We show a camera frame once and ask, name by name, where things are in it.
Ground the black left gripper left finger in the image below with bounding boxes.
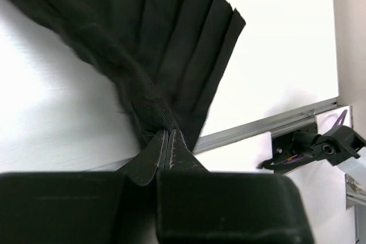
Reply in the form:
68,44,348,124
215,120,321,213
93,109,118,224
1,131,168,243

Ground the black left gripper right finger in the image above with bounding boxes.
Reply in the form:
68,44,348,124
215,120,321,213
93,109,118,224
156,130,314,243

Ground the black pleated skirt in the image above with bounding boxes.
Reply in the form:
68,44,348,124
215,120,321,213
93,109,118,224
10,0,245,150

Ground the aluminium table edge rail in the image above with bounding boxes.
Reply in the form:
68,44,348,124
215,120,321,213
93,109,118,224
193,98,337,155

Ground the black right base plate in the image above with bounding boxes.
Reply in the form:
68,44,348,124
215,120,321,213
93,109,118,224
257,122,318,174

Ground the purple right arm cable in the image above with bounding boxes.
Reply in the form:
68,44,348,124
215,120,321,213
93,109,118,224
328,109,348,130

